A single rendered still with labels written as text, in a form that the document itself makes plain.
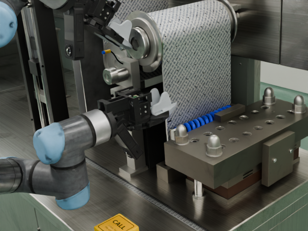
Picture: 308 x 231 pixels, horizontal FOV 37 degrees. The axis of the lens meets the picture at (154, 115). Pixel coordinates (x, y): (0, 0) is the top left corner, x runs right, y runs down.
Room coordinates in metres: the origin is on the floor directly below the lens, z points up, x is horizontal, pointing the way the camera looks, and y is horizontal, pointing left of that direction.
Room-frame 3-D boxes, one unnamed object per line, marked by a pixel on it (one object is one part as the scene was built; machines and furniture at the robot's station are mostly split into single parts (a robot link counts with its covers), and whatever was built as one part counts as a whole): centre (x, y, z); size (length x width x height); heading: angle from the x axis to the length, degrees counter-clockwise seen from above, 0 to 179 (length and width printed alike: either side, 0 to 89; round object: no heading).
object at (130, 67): (1.08, 0.07, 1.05); 0.06 x 0.05 x 0.31; 128
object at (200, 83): (1.11, -0.12, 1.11); 0.23 x 0.01 x 0.18; 128
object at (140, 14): (1.08, 0.01, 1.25); 0.15 x 0.01 x 0.15; 38
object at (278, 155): (0.98, -0.29, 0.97); 0.10 x 0.03 x 0.11; 128
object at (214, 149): (0.91, -0.13, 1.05); 0.04 x 0.04 x 0.04
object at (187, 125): (1.09, -0.13, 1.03); 0.21 x 0.04 x 0.03; 128
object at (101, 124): (0.92, 0.13, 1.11); 0.08 x 0.05 x 0.08; 38
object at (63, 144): (0.86, 0.19, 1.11); 0.11 x 0.08 x 0.09; 128
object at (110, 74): (1.06, 0.10, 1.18); 0.04 x 0.02 x 0.04; 38
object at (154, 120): (0.98, 0.00, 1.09); 0.09 x 0.05 x 0.02; 127
